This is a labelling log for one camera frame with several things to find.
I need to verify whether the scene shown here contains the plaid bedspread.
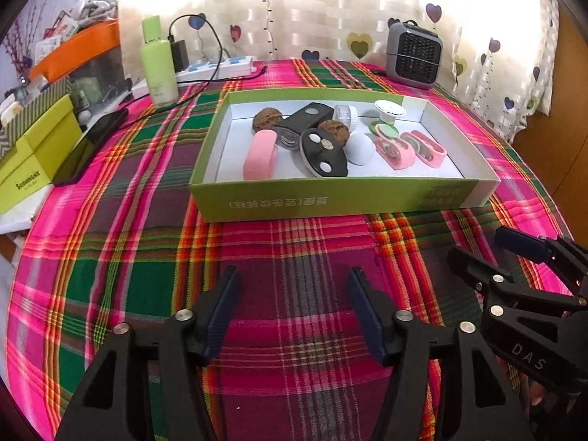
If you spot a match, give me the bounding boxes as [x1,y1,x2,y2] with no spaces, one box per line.
[1,84,567,440]

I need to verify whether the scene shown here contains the pink U-shaped clip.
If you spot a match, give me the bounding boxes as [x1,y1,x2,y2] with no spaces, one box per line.
[399,129,447,168]

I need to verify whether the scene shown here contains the grey mini fan heater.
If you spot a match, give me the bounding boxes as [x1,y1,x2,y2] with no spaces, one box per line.
[386,19,442,89]

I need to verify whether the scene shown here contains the striped gift box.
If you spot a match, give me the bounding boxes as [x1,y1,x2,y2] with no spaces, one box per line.
[0,76,71,154]

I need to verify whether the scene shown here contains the green and white tray box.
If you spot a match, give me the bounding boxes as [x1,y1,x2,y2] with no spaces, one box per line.
[189,89,499,222]

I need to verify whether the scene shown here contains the white green suction cup holder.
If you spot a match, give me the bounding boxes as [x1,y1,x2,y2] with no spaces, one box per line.
[374,100,406,126]

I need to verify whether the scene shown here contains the pink flower branches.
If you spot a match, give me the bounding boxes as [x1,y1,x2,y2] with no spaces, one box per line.
[2,0,49,77]

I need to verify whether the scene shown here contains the pink clip with green pad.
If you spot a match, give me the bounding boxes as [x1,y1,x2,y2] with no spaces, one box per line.
[375,122,416,170]

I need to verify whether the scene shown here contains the brown walnut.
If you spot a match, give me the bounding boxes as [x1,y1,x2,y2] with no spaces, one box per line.
[318,119,350,146]
[252,108,284,132]

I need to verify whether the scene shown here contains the black round disc holder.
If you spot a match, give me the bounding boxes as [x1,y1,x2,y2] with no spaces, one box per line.
[300,128,348,177]

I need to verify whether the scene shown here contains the black charging cable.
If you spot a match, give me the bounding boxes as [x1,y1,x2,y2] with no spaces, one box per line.
[123,13,268,119]

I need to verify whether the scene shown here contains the black flashlight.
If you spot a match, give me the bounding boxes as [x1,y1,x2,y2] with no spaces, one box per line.
[273,103,334,151]

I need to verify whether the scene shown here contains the heart pattern curtain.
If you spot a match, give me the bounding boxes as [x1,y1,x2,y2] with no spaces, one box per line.
[118,0,559,140]

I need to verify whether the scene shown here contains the yellow-green shoe box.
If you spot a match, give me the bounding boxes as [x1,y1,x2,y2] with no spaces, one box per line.
[0,94,82,213]

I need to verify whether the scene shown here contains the white mushroom knob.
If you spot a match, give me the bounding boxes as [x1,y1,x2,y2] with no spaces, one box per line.
[345,133,376,166]

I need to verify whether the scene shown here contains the black power adapter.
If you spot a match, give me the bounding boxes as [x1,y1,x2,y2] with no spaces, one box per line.
[171,40,189,73]

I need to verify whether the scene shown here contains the green lotion bottle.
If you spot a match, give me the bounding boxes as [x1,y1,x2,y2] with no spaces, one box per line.
[140,16,178,108]

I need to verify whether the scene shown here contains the orange storage box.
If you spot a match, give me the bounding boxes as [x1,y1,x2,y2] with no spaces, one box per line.
[29,20,119,83]

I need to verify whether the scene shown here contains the black smartphone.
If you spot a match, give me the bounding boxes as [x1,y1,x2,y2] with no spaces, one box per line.
[52,108,129,187]

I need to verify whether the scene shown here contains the white blue power strip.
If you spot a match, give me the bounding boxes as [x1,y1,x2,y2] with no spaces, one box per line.
[131,55,255,100]

